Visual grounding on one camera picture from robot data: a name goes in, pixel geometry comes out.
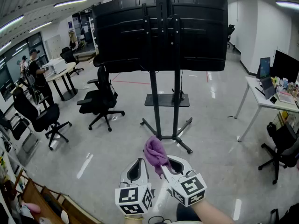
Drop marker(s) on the wooden shelf unit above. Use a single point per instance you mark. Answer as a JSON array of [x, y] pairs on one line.
[[46, 204]]

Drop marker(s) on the purple cloth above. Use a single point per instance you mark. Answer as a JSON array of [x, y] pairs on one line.
[[155, 151]]

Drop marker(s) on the metal folding chair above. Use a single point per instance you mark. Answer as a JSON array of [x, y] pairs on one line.
[[21, 132]]

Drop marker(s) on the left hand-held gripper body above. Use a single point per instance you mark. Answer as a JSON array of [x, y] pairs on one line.
[[130, 197]]

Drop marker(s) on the black computer monitor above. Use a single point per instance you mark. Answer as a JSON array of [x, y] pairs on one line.
[[285, 65]]

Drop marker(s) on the person's right forearm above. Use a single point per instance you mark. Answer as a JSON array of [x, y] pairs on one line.
[[212, 213]]

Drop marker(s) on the black wheeled television stand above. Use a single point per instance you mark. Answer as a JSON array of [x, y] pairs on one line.
[[155, 106]]

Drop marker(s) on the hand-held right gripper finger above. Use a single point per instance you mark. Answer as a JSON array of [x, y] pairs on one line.
[[169, 176], [187, 164]]

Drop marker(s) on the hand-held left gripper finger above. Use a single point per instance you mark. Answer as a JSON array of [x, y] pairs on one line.
[[123, 175], [146, 171]]

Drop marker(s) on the black smartphone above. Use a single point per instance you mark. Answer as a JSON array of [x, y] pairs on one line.
[[273, 100]]

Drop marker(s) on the round wooden table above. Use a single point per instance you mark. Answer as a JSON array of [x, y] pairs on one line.
[[61, 74]]

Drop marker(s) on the white office desk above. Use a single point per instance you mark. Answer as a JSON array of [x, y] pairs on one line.
[[254, 94]]

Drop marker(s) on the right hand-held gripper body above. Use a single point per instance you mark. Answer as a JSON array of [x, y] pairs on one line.
[[190, 190]]

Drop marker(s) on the person's left forearm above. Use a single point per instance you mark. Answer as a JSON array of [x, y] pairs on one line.
[[134, 221]]

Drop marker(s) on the grey laptop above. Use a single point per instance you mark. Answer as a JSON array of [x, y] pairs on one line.
[[268, 86]]

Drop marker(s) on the long ceiling light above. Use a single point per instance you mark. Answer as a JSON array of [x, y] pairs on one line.
[[40, 27], [70, 2], [287, 4], [11, 22]]

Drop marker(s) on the person's dark trouser leg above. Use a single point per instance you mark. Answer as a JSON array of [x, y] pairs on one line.
[[187, 212]]

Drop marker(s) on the upright tablet screen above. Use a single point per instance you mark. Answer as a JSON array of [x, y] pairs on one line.
[[265, 66]]

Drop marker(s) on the colourful keyboard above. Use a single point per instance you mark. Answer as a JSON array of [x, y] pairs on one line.
[[286, 98]]

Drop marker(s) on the black office chair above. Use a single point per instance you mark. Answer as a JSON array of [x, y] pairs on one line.
[[43, 119], [283, 146], [230, 31], [100, 101], [69, 56]]

